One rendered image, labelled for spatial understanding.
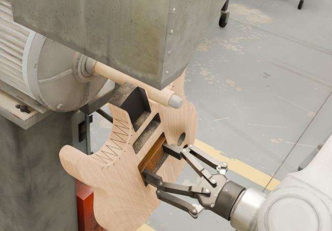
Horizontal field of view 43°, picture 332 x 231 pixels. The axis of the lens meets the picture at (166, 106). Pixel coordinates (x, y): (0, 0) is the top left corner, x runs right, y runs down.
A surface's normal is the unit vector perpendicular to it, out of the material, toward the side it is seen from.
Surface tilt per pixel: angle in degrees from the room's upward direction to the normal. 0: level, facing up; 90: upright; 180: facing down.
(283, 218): 46
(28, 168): 90
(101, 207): 82
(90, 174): 88
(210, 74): 0
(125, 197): 88
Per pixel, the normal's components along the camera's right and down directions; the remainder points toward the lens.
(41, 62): 0.48, 0.43
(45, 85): 0.45, 0.62
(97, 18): -0.57, 0.45
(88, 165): 0.82, 0.37
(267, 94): 0.09, -0.80
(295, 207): -0.38, -0.16
